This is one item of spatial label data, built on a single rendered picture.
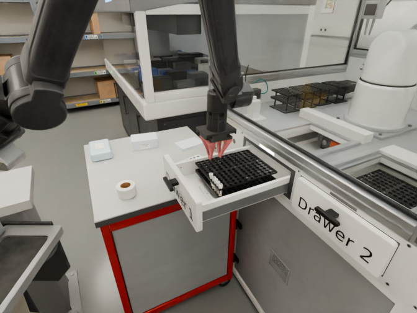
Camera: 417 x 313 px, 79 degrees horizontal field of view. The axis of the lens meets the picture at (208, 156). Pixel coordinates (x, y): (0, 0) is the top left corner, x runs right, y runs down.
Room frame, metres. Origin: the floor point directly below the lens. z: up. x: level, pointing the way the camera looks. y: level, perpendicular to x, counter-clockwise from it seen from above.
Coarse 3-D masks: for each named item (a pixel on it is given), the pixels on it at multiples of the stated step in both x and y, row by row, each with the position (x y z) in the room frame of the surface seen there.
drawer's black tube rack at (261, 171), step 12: (228, 156) 0.81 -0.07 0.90; (240, 156) 0.80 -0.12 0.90; (252, 156) 0.80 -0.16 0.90; (216, 168) 0.73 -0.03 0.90; (228, 168) 0.72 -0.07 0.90; (240, 168) 0.72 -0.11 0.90; (252, 168) 0.73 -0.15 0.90; (264, 168) 0.73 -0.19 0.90; (204, 180) 0.70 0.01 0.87; (228, 180) 0.65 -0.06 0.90; (240, 180) 0.66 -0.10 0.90; (252, 180) 0.66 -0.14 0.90; (264, 180) 0.70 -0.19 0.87; (216, 192) 0.63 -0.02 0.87; (228, 192) 0.64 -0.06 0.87
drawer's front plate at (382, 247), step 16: (304, 192) 0.60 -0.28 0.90; (320, 192) 0.56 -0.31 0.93; (336, 208) 0.50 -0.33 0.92; (320, 224) 0.53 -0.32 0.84; (352, 224) 0.46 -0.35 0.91; (368, 224) 0.44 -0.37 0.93; (336, 240) 0.48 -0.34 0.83; (368, 240) 0.42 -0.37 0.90; (384, 240) 0.39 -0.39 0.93; (352, 256) 0.43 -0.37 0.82; (384, 256) 0.38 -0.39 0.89
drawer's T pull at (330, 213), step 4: (316, 208) 0.51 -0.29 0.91; (320, 208) 0.51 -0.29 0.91; (320, 212) 0.50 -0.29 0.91; (324, 212) 0.49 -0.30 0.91; (328, 212) 0.49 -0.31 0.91; (332, 212) 0.49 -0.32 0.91; (336, 212) 0.49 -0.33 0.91; (324, 216) 0.49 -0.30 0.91; (328, 216) 0.48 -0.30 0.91; (332, 216) 0.48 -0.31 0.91; (336, 216) 0.48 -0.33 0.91; (328, 220) 0.47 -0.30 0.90; (332, 220) 0.47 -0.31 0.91; (336, 220) 0.46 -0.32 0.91; (332, 224) 0.46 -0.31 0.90; (336, 224) 0.46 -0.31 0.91
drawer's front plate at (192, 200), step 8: (168, 160) 0.73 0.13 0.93; (168, 168) 0.72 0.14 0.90; (176, 168) 0.68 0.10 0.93; (168, 176) 0.73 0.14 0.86; (176, 176) 0.65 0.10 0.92; (184, 184) 0.59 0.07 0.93; (184, 192) 0.59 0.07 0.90; (192, 192) 0.56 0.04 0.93; (184, 200) 0.59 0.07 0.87; (192, 200) 0.53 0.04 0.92; (200, 200) 0.52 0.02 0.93; (192, 208) 0.54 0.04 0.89; (200, 208) 0.52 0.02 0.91; (192, 216) 0.54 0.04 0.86; (200, 216) 0.52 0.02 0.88; (192, 224) 0.54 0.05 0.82; (200, 224) 0.52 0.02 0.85
